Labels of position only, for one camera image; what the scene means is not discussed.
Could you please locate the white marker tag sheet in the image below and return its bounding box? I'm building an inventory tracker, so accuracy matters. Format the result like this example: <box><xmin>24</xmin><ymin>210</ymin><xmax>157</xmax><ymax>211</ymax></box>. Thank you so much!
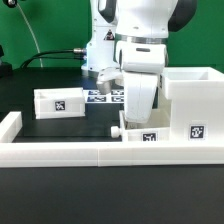
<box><xmin>84</xmin><ymin>89</ymin><xmax>124</xmax><ymax>104</ymax></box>

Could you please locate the white front drawer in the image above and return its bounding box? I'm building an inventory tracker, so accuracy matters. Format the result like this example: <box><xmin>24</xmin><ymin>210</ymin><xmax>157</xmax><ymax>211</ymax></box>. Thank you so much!
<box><xmin>111</xmin><ymin>109</ymin><xmax>170</xmax><ymax>142</ymax></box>

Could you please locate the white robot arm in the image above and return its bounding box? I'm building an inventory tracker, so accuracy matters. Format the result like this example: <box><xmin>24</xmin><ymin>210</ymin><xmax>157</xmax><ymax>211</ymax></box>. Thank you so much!
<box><xmin>82</xmin><ymin>0</ymin><xmax>197</xmax><ymax>123</ymax></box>

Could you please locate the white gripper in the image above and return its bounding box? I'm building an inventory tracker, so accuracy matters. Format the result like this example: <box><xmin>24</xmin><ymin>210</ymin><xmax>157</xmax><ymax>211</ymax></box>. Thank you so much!
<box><xmin>115</xmin><ymin>41</ymin><xmax>167</xmax><ymax>123</ymax></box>

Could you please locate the white drawer cabinet box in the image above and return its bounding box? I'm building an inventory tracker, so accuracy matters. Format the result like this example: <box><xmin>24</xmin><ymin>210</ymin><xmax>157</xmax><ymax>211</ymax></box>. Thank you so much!
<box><xmin>159</xmin><ymin>67</ymin><xmax>224</xmax><ymax>142</ymax></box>

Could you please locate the black device at left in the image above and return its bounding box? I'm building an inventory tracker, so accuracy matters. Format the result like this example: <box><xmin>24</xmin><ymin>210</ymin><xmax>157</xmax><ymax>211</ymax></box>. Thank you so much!
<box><xmin>0</xmin><ymin>45</ymin><xmax>13</xmax><ymax>78</ymax></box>

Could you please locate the black cable bundle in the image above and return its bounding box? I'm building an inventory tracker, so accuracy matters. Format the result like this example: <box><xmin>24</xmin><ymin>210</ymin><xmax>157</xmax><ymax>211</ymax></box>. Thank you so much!
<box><xmin>19</xmin><ymin>47</ymin><xmax>88</xmax><ymax>70</ymax></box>

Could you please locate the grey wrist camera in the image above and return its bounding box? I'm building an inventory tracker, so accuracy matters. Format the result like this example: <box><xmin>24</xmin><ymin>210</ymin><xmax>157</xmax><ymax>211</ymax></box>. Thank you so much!
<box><xmin>96</xmin><ymin>67</ymin><xmax>124</xmax><ymax>94</ymax></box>

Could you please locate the thin white cable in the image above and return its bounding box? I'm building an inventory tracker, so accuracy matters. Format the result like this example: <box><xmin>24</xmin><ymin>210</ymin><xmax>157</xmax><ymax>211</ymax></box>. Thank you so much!
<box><xmin>15</xmin><ymin>2</ymin><xmax>44</xmax><ymax>69</ymax></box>

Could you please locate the white U-shaped frame wall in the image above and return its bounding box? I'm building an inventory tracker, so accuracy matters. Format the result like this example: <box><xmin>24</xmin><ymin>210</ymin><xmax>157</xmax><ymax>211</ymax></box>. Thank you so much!
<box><xmin>0</xmin><ymin>112</ymin><xmax>224</xmax><ymax>168</ymax></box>

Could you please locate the white drawer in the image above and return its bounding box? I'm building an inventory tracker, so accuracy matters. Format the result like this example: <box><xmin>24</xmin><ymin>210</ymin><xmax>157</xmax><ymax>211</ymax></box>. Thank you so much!
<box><xmin>111</xmin><ymin>109</ymin><xmax>170</xmax><ymax>142</ymax></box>
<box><xmin>34</xmin><ymin>87</ymin><xmax>85</xmax><ymax>119</ymax></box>

